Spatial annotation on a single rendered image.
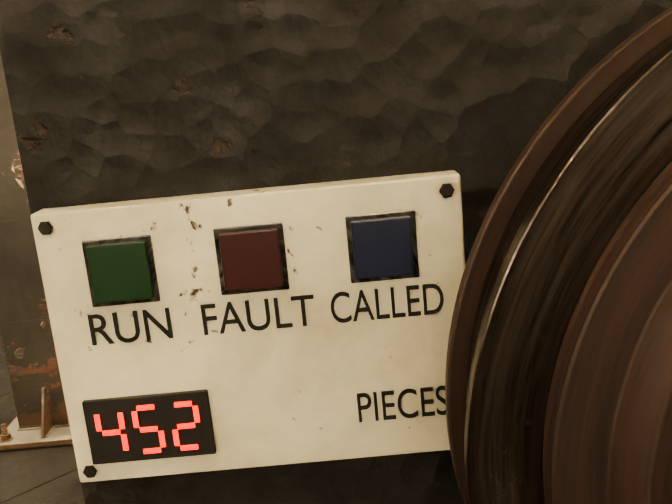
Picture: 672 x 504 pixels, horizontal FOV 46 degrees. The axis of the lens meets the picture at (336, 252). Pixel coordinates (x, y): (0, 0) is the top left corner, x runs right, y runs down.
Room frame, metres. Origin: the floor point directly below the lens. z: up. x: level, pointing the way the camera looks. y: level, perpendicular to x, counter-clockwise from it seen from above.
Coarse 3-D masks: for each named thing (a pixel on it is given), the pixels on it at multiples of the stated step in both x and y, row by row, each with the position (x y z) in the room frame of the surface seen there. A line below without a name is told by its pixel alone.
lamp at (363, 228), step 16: (352, 224) 0.46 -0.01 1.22; (368, 224) 0.46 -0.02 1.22; (384, 224) 0.46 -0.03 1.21; (400, 224) 0.46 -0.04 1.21; (352, 240) 0.46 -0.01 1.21; (368, 240) 0.46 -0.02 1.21; (384, 240) 0.46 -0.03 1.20; (400, 240) 0.46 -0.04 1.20; (368, 256) 0.46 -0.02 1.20; (384, 256) 0.46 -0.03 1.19; (400, 256) 0.46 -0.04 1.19; (368, 272) 0.46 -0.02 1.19; (384, 272) 0.46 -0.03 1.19; (400, 272) 0.46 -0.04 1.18
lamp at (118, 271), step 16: (96, 256) 0.47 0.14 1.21; (112, 256) 0.47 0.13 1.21; (128, 256) 0.47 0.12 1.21; (144, 256) 0.47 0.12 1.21; (96, 272) 0.47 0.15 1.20; (112, 272) 0.47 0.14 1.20; (128, 272) 0.47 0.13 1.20; (144, 272) 0.47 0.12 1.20; (96, 288) 0.47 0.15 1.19; (112, 288) 0.47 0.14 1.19; (128, 288) 0.47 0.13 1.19; (144, 288) 0.47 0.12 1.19
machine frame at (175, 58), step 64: (0, 0) 0.49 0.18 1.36; (64, 0) 0.49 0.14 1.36; (128, 0) 0.49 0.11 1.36; (192, 0) 0.49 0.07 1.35; (256, 0) 0.49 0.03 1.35; (320, 0) 0.49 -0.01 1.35; (384, 0) 0.49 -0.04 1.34; (448, 0) 0.49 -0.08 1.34; (512, 0) 0.49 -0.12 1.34; (576, 0) 0.49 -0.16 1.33; (640, 0) 0.49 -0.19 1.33; (64, 64) 0.49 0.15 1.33; (128, 64) 0.49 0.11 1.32; (192, 64) 0.49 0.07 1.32; (256, 64) 0.49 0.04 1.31; (320, 64) 0.49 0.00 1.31; (384, 64) 0.49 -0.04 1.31; (448, 64) 0.49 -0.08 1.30; (512, 64) 0.49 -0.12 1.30; (576, 64) 0.49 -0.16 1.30; (64, 128) 0.49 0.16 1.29; (128, 128) 0.49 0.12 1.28; (192, 128) 0.49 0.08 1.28; (256, 128) 0.49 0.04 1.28; (320, 128) 0.49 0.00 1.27; (384, 128) 0.49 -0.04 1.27; (448, 128) 0.49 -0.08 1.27; (512, 128) 0.49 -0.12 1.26; (64, 192) 0.49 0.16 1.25; (128, 192) 0.49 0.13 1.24; (192, 192) 0.49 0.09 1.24
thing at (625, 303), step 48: (624, 240) 0.32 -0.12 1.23; (624, 288) 0.32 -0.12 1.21; (576, 336) 0.32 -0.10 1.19; (624, 336) 0.32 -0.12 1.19; (576, 384) 0.32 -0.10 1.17; (624, 384) 0.32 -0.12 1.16; (576, 432) 0.32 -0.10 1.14; (624, 432) 0.31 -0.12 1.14; (576, 480) 0.32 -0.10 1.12; (624, 480) 0.31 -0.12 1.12
